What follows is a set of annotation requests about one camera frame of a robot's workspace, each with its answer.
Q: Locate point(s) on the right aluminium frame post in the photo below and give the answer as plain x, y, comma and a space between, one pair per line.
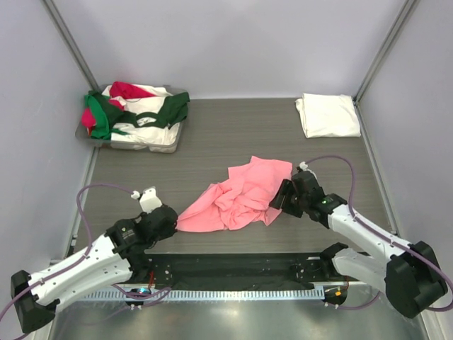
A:
395, 30

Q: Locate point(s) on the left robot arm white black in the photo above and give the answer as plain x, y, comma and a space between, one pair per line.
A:
117, 256

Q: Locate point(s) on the folded white t shirt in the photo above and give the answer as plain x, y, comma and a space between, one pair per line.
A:
327, 116

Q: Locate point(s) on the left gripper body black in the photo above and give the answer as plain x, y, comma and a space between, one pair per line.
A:
168, 217

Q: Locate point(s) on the aluminium frame post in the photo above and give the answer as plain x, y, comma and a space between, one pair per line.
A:
395, 30
69, 41

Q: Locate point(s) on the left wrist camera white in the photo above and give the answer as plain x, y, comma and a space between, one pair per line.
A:
148, 199

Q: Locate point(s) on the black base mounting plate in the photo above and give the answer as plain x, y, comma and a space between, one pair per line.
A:
236, 272

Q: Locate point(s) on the clear plastic bin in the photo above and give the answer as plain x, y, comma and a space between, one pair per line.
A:
134, 117

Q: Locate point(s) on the bright green t shirt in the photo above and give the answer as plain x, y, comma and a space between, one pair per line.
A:
95, 118

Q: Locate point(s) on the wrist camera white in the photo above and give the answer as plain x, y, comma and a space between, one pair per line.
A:
303, 166
148, 199

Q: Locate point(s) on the white t shirt in bin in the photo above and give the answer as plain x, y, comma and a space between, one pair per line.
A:
126, 136

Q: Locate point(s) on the left aluminium frame post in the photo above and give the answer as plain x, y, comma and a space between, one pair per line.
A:
69, 41

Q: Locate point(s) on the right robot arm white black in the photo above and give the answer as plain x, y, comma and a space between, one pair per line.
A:
408, 274

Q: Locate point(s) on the dark green t shirt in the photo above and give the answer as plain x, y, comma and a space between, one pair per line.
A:
174, 110

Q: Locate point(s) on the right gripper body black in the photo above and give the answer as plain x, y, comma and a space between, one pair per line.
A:
287, 197

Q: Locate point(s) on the red t shirt in bin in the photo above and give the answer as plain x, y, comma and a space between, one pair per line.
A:
127, 92

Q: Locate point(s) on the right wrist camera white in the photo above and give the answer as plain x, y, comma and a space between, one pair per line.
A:
303, 166

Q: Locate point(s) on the pink t shirt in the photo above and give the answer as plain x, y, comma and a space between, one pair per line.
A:
238, 201

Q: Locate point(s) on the slotted cable duct strip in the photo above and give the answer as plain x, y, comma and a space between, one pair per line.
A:
114, 295

